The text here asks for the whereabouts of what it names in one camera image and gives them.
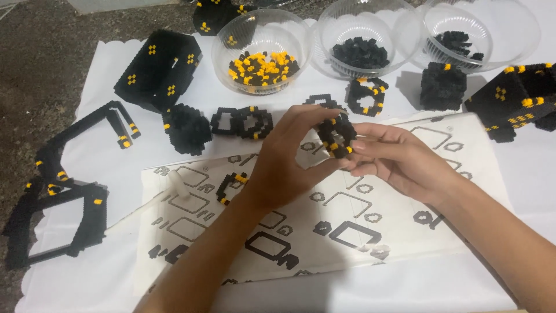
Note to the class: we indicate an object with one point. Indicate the person's left hand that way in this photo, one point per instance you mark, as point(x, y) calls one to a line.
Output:
point(273, 169)

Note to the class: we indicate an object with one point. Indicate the person's right hand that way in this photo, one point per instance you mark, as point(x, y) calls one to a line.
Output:
point(417, 169)

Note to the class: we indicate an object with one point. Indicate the small black yellow brick arc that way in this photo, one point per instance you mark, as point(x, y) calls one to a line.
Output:
point(222, 187)

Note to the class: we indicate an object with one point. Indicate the printed instruction sheet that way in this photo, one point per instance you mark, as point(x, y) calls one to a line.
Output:
point(391, 226)

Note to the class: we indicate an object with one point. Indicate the black brick cube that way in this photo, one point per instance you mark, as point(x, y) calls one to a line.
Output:
point(443, 87)

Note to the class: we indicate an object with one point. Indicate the black rounded brick lump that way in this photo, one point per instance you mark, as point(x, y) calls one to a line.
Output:
point(186, 128)

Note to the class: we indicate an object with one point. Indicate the heap of yellow black bricks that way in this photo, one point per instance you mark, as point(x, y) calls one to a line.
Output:
point(263, 69)

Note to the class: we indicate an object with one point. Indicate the large black yellow brick assembly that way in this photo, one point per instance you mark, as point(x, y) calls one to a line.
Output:
point(504, 100)

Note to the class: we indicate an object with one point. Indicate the small heap of black bricks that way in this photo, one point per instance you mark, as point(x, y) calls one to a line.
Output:
point(454, 43)

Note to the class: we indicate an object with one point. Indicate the clear plastic bowl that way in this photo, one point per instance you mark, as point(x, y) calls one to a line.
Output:
point(508, 34)
point(365, 17)
point(260, 34)

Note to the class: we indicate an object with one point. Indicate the black brick box yellow dots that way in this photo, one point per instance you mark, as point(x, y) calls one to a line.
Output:
point(152, 74)

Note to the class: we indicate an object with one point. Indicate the white scalloped paper mat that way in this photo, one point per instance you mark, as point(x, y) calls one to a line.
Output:
point(108, 161)

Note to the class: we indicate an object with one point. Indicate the black brick block yellow dots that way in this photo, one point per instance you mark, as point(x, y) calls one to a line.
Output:
point(213, 13)

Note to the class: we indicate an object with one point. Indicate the large black square brick frame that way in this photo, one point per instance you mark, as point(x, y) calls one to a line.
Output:
point(93, 217)

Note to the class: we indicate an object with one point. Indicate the black angled brick frame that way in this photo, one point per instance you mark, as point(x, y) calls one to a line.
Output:
point(82, 126)

